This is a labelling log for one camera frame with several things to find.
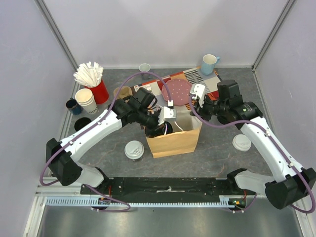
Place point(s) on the brown paper bag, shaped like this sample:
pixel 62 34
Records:
pixel 183 139

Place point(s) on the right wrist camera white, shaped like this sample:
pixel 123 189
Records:
pixel 198 92

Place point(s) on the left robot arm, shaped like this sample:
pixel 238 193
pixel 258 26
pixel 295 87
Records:
pixel 63 156

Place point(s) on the white paper cup stack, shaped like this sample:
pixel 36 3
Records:
pixel 85 99

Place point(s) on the pink dotted plate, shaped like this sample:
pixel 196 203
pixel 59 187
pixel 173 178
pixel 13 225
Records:
pixel 179 90

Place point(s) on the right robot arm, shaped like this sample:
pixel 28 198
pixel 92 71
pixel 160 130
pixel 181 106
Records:
pixel 290 181

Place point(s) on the small grey patterned mug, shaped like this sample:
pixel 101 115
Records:
pixel 144 68

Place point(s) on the red straw holder cup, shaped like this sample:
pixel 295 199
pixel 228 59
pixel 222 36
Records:
pixel 99 92

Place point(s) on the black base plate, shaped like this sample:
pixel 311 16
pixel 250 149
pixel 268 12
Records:
pixel 129 189

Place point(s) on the light blue mug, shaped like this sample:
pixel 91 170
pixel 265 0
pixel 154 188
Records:
pixel 209 62

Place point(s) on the dark blue mug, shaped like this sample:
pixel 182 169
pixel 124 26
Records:
pixel 73 106

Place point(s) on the cable duct rail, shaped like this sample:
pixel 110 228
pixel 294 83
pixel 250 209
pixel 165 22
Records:
pixel 101 202

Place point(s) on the white lid stack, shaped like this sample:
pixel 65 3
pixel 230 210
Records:
pixel 242 142

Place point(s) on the black plastic cup stack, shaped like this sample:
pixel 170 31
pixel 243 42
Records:
pixel 81 123

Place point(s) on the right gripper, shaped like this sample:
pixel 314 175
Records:
pixel 204 111

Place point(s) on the white wrapped straws bundle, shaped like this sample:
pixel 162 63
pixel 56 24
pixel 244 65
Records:
pixel 89 75

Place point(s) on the black lid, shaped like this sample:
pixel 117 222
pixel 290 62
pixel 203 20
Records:
pixel 169 127

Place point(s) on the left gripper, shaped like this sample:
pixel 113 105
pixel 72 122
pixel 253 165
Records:
pixel 156 129

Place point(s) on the patchwork placemat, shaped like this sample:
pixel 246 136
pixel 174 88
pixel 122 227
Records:
pixel 193 76

